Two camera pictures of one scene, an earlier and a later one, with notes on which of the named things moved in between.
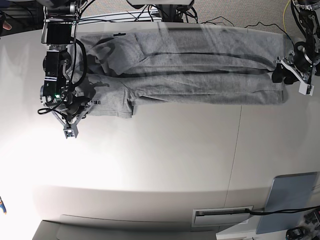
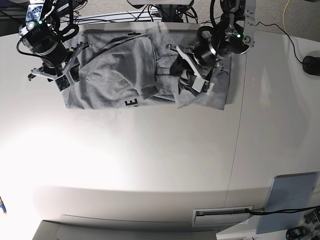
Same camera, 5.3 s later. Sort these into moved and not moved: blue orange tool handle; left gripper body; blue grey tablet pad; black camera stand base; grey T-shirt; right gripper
Moved: left gripper body; grey T-shirt; right gripper
Not moved: black camera stand base; blue grey tablet pad; blue orange tool handle
